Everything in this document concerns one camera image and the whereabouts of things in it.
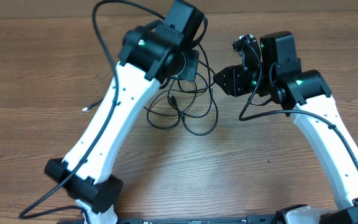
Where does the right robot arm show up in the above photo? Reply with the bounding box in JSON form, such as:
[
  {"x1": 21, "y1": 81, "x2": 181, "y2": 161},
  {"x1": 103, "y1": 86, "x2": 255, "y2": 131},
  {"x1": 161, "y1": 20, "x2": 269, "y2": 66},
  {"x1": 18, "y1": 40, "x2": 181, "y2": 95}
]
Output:
[{"x1": 213, "y1": 31, "x2": 358, "y2": 223}]

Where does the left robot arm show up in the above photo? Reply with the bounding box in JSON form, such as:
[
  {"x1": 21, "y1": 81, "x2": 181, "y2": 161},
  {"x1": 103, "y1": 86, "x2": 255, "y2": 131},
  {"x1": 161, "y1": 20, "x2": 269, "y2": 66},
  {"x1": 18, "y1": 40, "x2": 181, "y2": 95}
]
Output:
[{"x1": 45, "y1": 1, "x2": 204, "y2": 223}]

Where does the black USB cable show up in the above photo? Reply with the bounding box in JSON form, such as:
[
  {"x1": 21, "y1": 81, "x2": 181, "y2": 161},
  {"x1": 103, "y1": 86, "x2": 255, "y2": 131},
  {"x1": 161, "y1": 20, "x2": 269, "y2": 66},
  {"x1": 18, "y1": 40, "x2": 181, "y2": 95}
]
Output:
[{"x1": 81, "y1": 73, "x2": 209, "y2": 130}]

